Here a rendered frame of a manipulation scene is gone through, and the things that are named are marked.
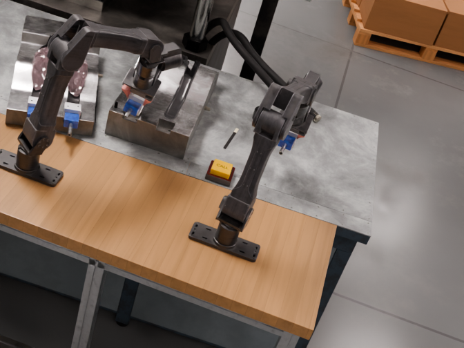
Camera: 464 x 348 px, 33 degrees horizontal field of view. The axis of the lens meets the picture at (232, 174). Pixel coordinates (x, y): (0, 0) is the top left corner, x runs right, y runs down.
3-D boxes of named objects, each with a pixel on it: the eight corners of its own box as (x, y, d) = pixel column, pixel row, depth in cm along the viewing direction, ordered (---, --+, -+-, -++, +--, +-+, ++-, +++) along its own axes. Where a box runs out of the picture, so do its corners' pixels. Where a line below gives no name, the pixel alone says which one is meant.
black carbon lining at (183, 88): (174, 126, 245) (180, 101, 240) (126, 110, 245) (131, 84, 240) (198, 76, 273) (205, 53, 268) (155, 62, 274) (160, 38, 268)
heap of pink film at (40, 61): (84, 98, 246) (88, 77, 242) (27, 89, 242) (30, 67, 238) (88, 56, 267) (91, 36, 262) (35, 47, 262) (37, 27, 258)
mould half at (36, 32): (91, 136, 242) (97, 107, 235) (5, 123, 235) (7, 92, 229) (97, 55, 280) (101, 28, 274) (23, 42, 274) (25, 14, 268)
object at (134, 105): (130, 127, 230) (137, 112, 228) (114, 120, 230) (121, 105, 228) (141, 112, 242) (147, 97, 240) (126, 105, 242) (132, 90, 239)
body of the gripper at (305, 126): (282, 106, 241) (286, 94, 235) (313, 119, 240) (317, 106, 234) (275, 123, 239) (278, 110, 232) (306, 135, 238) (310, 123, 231)
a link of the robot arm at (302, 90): (295, 72, 226) (266, 85, 198) (323, 84, 225) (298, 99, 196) (279, 110, 230) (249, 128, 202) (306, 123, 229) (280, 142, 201)
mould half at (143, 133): (182, 159, 244) (192, 124, 236) (104, 133, 244) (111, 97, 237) (215, 86, 285) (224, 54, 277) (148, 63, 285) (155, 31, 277)
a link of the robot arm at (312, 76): (298, 79, 238) (303, 54, 227) (324, 90, 236) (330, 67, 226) (282, 106, 233) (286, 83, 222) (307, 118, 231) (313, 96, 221)
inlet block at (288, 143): (285, 163, 240) (291, 149, 237) (271, 157, 240) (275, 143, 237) (295, 143, 250) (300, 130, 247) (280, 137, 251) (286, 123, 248)
